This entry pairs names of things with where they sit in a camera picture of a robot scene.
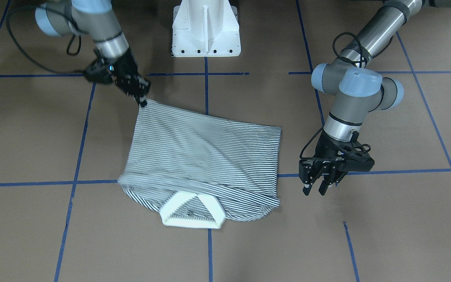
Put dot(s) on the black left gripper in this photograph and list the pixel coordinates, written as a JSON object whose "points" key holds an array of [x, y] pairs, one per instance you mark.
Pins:
{"points": [[326, 149]]}

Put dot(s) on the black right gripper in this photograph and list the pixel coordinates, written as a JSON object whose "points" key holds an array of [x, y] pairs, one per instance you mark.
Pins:
{"points": [[125, 67]]}

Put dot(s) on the blue tape strip crosswise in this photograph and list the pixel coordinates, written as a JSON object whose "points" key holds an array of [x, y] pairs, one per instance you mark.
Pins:
{"points": [[107, 181], [198, 74]]}

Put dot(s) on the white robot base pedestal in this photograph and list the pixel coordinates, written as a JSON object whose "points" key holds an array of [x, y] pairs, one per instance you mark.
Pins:
{"points": [[205, 28]]}

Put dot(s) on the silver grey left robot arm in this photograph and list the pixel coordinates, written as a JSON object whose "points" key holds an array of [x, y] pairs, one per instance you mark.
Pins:
{"points": [[357, 91]]}

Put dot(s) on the navy white striped polo shirt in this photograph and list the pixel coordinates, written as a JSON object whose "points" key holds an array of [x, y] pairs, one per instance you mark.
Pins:
{"points": [[197, 171]]}

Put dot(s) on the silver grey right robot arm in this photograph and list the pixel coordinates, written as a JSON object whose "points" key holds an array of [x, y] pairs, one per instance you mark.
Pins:
{"points": [[94, 18]]}

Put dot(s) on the blue tape strip lengthwise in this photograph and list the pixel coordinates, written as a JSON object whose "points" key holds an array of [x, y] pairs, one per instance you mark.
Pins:
{"points": [[73, 187], [336, 209]]}

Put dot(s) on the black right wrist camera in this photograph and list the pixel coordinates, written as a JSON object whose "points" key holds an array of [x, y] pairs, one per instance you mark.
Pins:
{"points": [[98, 72]]}

